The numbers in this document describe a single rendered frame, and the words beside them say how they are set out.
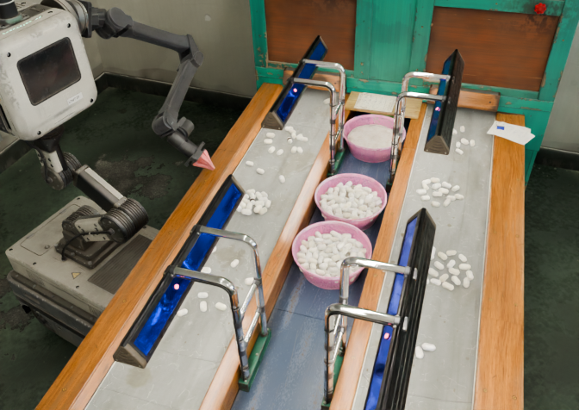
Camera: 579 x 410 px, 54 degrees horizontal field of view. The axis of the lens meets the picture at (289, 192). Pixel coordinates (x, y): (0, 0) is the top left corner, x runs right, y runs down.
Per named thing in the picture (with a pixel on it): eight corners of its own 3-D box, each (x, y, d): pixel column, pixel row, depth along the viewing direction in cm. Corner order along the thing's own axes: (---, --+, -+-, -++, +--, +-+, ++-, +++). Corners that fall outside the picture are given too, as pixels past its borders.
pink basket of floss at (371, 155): (361, 174, 233) (362, 156, 227) (331, 141, 252) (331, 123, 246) (415, 156, 241) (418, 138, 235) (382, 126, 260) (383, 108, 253)
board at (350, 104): (344, 109, 255) (344, 107, 254) (351, 93, 266) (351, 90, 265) (417, 119, 247) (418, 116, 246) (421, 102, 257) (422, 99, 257)
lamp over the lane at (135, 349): (113, 361, 126) (104, 342, 122) (221, 189, 171) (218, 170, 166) (144, 370, 124) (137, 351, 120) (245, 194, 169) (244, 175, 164)
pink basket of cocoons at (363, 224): (318, 241, 204) (318, 222, 198) (311, 194, 224) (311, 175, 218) (391, 236, 205) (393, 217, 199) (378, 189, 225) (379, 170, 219)
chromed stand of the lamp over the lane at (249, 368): (188, 375, 164) (159, 272, 135) (214, 321, 178) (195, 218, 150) (248, 393, 159) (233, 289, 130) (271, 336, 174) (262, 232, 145)
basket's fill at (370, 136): (341, 158, 241) (341, 147, 237) (353, 130, 257) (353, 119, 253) (394, 166, 235) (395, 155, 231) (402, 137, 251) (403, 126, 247)
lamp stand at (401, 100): (385, 192, 224) (394, 93, 195) (393, 162, 238) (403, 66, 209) (433, 200, 219) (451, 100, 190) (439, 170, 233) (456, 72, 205)
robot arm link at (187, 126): (150, 127, 211) (164, 119, 206) (164, 111, 219) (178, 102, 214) (171, 152, 215) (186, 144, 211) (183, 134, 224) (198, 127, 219)
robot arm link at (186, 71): (179, 59, 237) (196, 47, 230) (189, 68, 240) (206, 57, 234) (146, 129, 210) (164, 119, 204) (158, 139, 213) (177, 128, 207)
